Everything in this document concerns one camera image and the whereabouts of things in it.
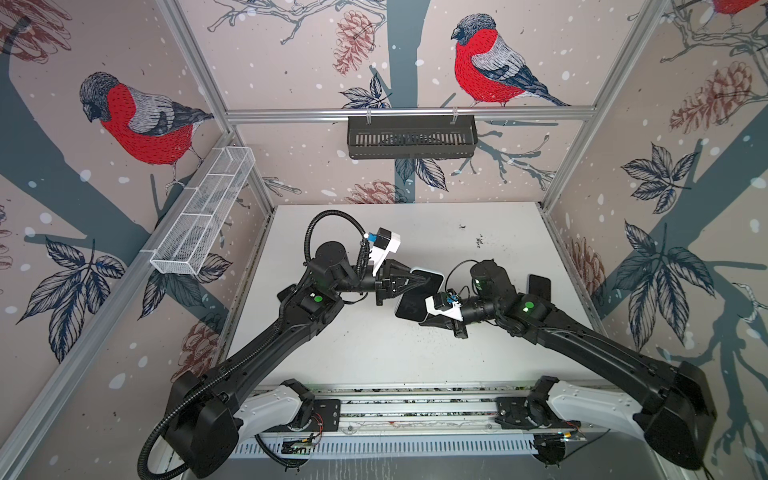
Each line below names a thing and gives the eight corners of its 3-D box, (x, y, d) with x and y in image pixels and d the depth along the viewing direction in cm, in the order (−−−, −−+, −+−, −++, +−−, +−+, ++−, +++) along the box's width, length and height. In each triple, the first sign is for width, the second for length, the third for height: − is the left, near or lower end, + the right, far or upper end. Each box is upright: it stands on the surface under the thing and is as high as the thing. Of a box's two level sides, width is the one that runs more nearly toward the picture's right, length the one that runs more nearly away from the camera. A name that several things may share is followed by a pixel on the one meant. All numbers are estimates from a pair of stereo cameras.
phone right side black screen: (529, 296, 98) (531, 292, 96) (529, 277, 103) (531, 274, 101) (548, 301, 97) (551, 297, 95) (547, 282, 101) (550, 278, 100)
